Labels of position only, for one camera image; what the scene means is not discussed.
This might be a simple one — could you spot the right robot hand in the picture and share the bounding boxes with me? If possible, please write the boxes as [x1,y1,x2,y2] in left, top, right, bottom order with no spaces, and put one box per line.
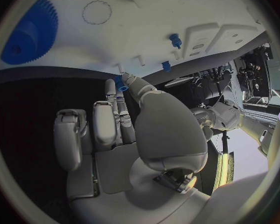
[53,72,212,224]

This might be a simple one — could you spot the white task board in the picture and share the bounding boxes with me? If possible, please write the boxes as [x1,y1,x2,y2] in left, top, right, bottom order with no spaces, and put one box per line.
[0,0,267,79]

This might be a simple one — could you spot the white cable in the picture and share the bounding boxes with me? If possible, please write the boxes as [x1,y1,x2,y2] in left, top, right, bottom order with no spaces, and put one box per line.
[206,85,247,116]

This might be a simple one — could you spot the black light stand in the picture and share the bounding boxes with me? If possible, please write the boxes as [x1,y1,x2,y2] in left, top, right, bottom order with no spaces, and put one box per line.
[220,129,232,154]

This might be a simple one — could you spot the glowing light bar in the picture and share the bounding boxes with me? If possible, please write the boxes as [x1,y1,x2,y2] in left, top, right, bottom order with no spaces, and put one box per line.
[213,151,236,189]

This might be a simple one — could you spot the workshop equipment rack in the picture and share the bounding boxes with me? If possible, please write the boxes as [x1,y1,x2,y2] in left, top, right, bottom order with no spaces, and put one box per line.
[234,42,275,108]

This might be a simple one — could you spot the blue gear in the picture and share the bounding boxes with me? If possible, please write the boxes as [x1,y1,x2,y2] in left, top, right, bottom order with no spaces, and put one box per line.
[0,0,60,66]

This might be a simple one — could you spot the blue short cylinder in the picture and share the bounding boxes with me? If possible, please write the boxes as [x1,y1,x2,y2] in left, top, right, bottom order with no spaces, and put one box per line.
[114,75,129,93]

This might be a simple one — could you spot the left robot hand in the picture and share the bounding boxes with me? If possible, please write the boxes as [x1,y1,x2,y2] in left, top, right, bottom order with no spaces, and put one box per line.
[190,107,216,141]

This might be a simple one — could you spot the blue plug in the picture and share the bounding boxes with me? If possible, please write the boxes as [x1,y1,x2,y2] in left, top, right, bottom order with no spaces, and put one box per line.
[161,60,172,73]

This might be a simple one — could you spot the blue peg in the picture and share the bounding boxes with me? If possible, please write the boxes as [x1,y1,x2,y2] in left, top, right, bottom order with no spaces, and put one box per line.
[168,33,182,50]

